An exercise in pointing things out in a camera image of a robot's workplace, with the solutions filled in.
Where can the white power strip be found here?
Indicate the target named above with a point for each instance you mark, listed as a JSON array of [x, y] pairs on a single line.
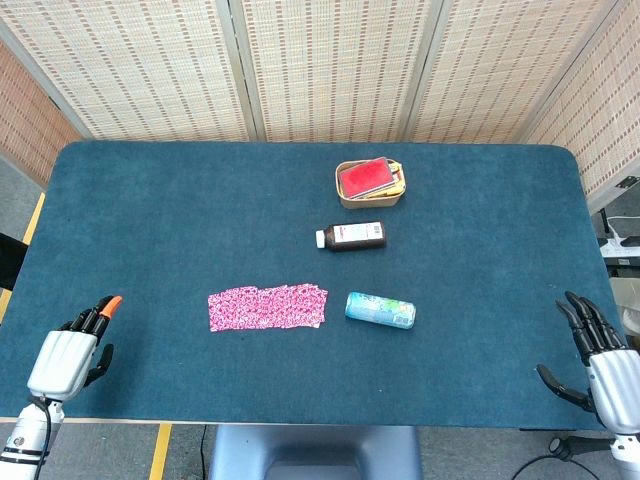
[[620, 246]]

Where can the oval tan cardboard box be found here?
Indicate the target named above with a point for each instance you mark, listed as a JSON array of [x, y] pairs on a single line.
[[370, 202]]

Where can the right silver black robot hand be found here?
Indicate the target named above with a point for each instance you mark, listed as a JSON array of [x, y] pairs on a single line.
[[612, 390]]

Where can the teal drink can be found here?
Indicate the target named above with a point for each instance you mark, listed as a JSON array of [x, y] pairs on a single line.
[[380, 310]]

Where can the blue felt table cover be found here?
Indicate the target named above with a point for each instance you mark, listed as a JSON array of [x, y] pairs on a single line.
[[200, 210]]

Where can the grey blue table pedestal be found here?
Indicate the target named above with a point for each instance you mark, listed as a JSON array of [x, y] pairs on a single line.
[[315, 452]]

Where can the yellow packet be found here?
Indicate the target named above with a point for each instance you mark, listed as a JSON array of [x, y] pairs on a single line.
[[398, 186]]

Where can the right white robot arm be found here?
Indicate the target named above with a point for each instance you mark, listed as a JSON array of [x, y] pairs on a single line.
[[627, 457]]

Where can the red flat case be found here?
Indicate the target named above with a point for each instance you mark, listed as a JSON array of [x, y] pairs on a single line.
[[365, 177]]

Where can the beige woven screen panel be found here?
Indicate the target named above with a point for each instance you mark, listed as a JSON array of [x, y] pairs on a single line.
[[140, 70], [335, 70], [495, 70], [600, 115]]

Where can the pink patterned packet strip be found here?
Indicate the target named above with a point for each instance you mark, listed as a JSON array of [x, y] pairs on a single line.
[[275, 307]]

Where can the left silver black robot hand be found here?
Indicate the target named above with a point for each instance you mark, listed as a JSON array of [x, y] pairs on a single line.
[[57, 362]]

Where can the black wheeled stand foot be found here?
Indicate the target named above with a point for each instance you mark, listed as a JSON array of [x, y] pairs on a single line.
[[580, 444]]

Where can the orange woven screen panel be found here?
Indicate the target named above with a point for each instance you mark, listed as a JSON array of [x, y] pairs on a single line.
[[30, 125]]

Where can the black fabric object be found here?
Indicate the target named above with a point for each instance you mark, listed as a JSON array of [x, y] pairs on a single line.
[[11, 260]]

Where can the brown medicine bottle white cap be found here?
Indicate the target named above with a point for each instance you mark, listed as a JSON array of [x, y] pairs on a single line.
[[357, 236]]

